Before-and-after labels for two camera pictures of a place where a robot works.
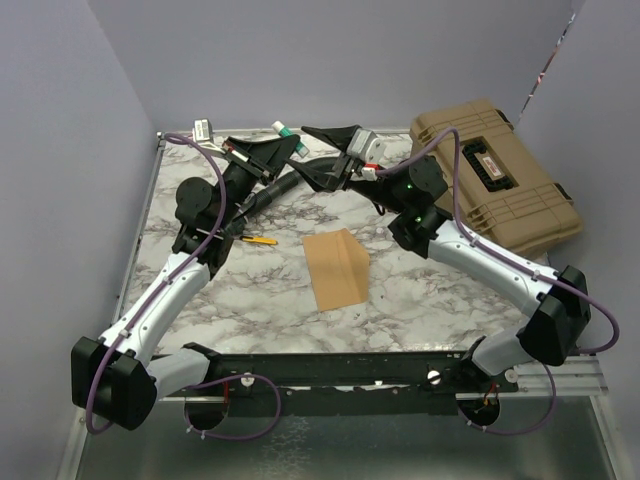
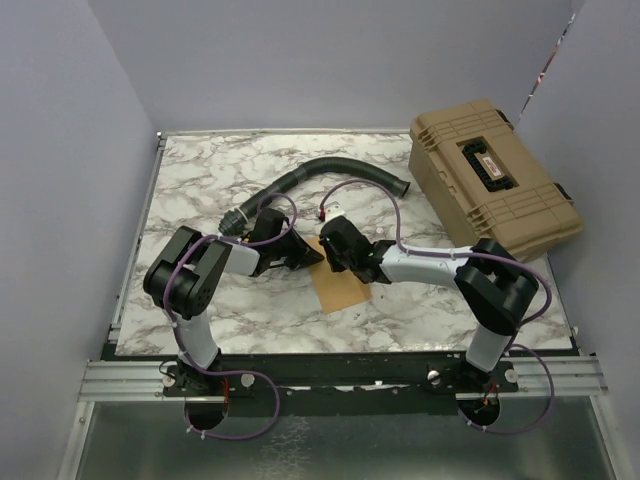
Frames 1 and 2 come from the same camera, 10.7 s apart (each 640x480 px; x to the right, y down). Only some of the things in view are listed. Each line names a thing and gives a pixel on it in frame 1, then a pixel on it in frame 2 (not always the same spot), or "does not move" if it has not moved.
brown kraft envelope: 340,269 does not move
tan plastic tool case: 507,197 does not move
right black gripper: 325,181 to 336,265
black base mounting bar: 369,383 does not move
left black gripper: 265,158 to 304,256
